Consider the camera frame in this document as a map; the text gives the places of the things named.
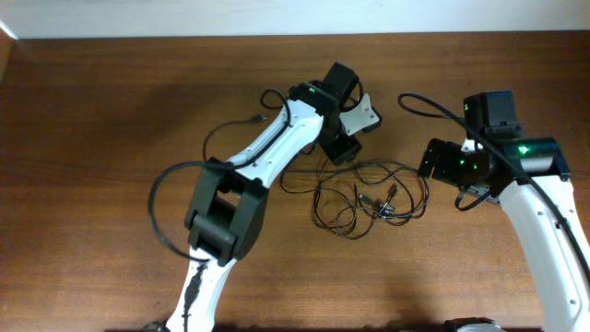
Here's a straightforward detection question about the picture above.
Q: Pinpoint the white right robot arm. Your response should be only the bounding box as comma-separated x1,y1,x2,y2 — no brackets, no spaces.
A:
419,91,589,331

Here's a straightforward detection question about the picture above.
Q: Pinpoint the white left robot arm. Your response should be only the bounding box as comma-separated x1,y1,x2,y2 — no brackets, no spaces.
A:
162,63,361,331

